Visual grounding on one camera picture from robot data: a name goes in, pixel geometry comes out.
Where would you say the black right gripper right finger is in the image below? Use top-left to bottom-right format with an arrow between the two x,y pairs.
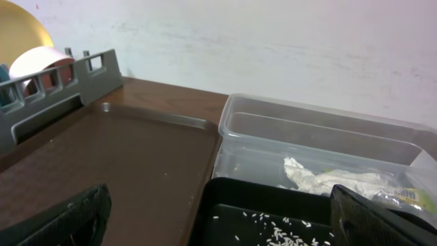
330,184 -> 436,246

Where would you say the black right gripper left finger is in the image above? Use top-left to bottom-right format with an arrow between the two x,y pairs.
1,184 -> 112,246

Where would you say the light blue bowl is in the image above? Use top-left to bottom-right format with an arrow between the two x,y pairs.
0,64 -> 15,106

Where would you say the pale pink bowl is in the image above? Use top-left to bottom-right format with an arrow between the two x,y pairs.
9,46 -> 74,96

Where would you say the yellow round plate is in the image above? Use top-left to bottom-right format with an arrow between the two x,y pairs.
1,0 -> 54,66

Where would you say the clear plastic waste bin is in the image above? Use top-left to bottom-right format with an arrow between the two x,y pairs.
213,94 -> 436,225

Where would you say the crumpled white tissue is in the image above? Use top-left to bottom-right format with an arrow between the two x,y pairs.
283,157 -> 399,199

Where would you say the green snack wrapper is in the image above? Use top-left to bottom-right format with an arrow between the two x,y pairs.
371,188 -> 436,213

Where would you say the dark brown serving tray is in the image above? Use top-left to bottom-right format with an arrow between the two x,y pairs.
1,103 -> 221,245

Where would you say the grey plastic dish rack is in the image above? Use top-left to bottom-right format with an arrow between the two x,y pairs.
1,49 -> 123,154

